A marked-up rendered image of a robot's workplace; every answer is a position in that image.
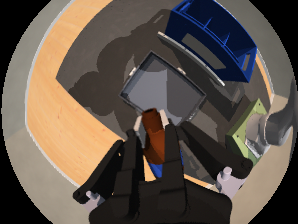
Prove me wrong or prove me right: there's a dark blue divided crate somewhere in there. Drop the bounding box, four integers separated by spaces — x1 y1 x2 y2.
164 0 257 83

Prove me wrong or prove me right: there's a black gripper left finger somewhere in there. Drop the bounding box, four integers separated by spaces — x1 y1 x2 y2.
72 116 146 222

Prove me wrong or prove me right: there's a brown glass bottle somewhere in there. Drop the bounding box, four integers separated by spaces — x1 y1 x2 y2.
141 108 165 179

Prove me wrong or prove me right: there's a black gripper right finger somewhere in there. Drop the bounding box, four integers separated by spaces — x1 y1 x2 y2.
157 109 253 221

